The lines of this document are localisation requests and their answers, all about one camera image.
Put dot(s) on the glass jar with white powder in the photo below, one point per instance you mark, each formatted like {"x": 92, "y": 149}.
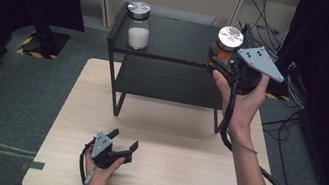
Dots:
{"x": 138, "y": 30}

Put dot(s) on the glass jar with orange contents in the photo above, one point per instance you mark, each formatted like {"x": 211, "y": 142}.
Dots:
{"x": 228, "y": 40}

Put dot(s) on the person's right hand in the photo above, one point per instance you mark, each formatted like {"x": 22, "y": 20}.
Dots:
{"x": 244, "y": 109}

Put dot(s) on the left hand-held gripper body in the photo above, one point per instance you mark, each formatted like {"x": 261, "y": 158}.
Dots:
{"x": 103, "y": 150}

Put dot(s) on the black metal shelf rack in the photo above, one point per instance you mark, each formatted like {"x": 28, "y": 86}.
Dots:
{"x": 174, "y": 43}

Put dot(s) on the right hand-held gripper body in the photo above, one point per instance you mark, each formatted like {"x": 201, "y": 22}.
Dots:
{"x": 258, "y": 62}

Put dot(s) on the person's left hand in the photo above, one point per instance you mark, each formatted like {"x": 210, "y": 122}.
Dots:
{"x": 99, "y": 179}

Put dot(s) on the black stand base striped tape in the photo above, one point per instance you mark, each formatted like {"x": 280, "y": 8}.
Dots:
{"x": 44, "y": 43}

